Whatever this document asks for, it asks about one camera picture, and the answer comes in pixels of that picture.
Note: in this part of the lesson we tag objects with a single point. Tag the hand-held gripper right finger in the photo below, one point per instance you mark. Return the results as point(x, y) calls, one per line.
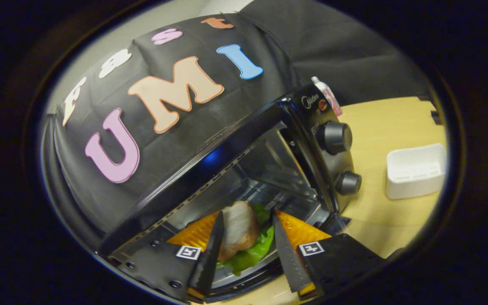
point(288, 262)

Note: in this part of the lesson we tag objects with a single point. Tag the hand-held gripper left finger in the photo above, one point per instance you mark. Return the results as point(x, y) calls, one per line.
point(208, 262)

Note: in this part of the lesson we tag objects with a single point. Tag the pink and white bottle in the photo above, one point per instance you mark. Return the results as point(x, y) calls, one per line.
point(326, 93)

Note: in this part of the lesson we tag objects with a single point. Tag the white rectangular tray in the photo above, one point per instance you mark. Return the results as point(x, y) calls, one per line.
point(413, 173)

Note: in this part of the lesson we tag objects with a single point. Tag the black toaster oven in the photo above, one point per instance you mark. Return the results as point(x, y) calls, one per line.
point(227, 148)

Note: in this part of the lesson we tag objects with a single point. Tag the sandwich with lettuce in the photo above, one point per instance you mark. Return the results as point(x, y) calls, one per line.
point(242, 228)

